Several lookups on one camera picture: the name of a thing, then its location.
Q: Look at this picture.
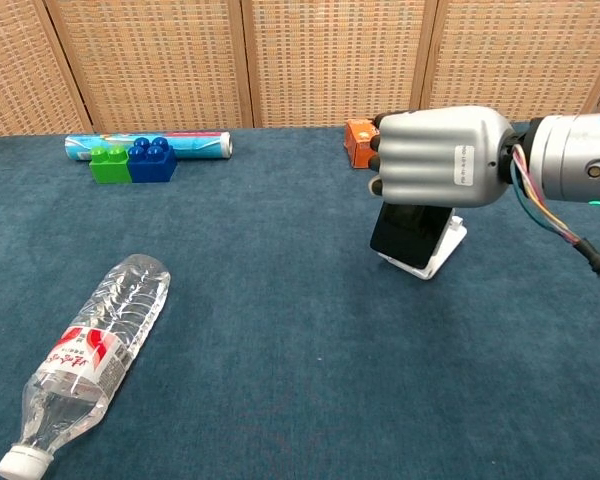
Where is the black smartphone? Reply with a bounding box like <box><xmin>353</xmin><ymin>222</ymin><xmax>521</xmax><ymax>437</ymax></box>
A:
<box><xmin>369</xmin><ymin>202</ymin><xmax>454</xmax><ymax>271</ymax></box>

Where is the green toy building block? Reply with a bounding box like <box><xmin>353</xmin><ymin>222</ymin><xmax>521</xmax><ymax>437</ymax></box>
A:
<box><xmin>89</xmin><ymin>146</ymin><xmax>132</xmax><ymax>185</ymax></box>

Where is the light blue cling film roll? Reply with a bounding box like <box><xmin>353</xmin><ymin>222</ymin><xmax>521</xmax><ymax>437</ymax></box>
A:
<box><xmin>63</xmin><ymin>130</ymin><xmax>234</xmax><ymax>162</ymax></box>

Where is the orange biscuit box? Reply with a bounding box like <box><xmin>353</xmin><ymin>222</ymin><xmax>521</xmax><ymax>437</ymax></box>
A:
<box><xmin>343</xmin><ymin>118</ymin><xmax>381</xmax><ymax>170</ymax></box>

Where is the multicoloured wrist cable bundle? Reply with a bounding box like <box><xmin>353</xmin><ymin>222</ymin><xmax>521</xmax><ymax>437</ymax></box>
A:
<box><xmin>509</xmin><ymin>143</ymin><xmax>600</xmax><ymax>299</ymax></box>

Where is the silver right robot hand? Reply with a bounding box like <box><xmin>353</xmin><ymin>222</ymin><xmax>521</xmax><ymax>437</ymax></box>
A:
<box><xmin>367</xmin><ymin>106</ymin><xmax>517</xmax><ymax>207</ymax></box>

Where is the woven rattan folding screen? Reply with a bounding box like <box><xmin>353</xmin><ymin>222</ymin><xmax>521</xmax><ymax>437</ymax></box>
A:
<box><xmin>0</xmin><ymin>0</ymin><xmax>600</xmax><ymax>138</ymax></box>

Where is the clear plastic water bottle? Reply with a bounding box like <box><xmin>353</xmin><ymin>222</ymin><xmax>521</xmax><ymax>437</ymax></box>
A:
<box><xmin>0</xmin><ymin>253</ymin><xmax>172</xmax><ymax>480</ymax></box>

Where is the white folding phone stand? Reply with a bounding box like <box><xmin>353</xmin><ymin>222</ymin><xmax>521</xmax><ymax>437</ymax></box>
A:
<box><xmin>377</xmin><ymin>205</ymin><xmax>468</xmax><ymax>281</ymax></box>

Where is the blue toy building block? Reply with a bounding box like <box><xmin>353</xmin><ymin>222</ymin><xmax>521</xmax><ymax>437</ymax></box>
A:
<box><xmin>126</xmin><ymin>136</ymin><xmax>178</xmax><ymax>184</ymax></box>

